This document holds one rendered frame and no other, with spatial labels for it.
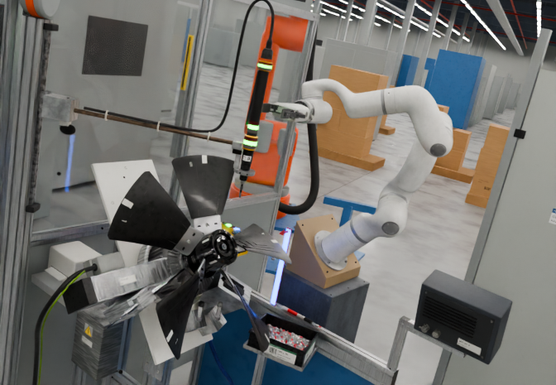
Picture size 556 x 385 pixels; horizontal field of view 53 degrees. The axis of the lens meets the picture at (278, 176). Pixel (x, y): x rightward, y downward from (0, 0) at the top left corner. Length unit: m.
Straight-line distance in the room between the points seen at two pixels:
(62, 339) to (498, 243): 2.29
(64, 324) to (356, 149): 7.81
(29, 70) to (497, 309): 1.62
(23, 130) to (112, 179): 0.32
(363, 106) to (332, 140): 7.97
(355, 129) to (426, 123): 7.87
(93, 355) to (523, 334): 2.30
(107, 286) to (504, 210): 2.28
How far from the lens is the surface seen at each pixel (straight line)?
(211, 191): 1.92
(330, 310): 2.37
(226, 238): 1.83
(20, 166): 2.00
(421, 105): 1.98
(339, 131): 9.96
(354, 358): 2.16
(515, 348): 3.51
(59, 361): 2.68
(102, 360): 2.14
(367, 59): 12.40
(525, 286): 3.39
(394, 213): 2.18
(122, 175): 2.03
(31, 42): 1.93
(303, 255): 2.42
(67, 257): 2.22
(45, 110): 1.93
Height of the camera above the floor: 1.90
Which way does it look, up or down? 14 degrees down
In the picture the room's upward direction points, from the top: 12 degrees clockwise
